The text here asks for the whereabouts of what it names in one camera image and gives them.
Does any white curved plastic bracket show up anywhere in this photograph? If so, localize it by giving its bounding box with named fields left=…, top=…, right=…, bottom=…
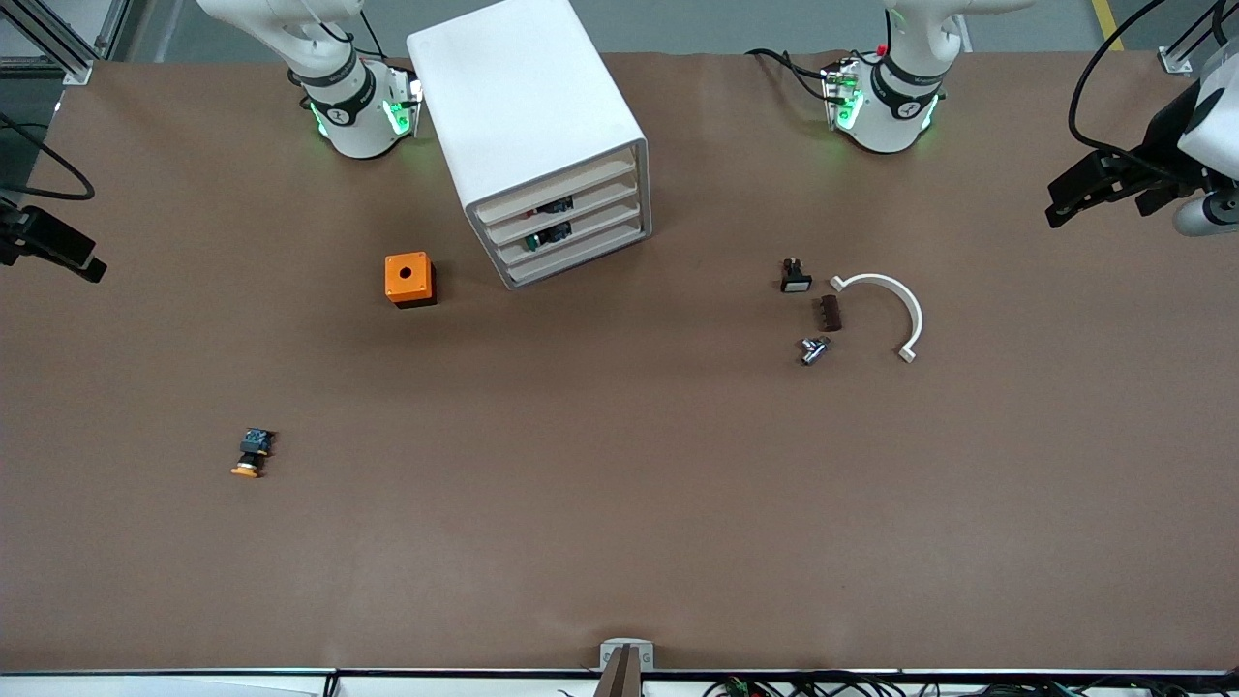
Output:
left=830, top=273, right=924, bottom=364

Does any white drawer cabinet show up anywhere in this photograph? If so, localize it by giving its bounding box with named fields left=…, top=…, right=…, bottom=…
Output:
left=407, top=0, right=652, bottom=291

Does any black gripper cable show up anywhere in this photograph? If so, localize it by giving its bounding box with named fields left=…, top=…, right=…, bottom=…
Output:
left=0, top=112, right=97, bottom=202
left=1068, top=0, right=1239, bottom=175

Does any yellow mushroom push button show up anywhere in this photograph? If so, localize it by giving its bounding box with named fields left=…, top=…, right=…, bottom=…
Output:
left=230, top=428, right=277, bottom=478

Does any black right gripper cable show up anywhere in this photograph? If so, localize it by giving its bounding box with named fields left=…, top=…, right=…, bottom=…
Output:
left=0, top=112, right=97, bottom=202

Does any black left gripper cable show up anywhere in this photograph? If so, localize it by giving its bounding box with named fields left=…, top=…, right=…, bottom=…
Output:
left=1068, top=0, right=1239, bottom=175

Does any orange button enclosure box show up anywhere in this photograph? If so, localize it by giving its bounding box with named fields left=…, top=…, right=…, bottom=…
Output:
left=384, top=252, right=437, bottom=309

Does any brown camera post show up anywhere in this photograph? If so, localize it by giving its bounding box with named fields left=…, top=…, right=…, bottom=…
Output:
left=592, top=647, right=645, bottom=697

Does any grey metal mounting bracket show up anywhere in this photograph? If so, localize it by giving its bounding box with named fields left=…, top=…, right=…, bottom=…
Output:
left=600, top=639, right=655, bottom=671

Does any black cable bundle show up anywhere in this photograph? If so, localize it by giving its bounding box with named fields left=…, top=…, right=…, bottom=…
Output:
left=557, top=673, right=1239, bottom=697

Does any white plastic drawer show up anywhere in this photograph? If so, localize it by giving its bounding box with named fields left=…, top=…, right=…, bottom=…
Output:
left=505, top=211, right=651, bottom=289
left=494, top=189, right=649, bottom=269
left=468, top=145, right=644, bottom=226
left=481, top=167, right=646, bottom=248

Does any aluminium frame profile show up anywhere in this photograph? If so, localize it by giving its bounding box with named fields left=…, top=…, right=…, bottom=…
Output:
left=0, top=0, right=132, bottom=86
left=1159, top=0, right=1239, bottom=76

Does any black arm base cable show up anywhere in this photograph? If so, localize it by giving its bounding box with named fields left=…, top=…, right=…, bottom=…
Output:
left=745, top=46, right=835, bottom=104

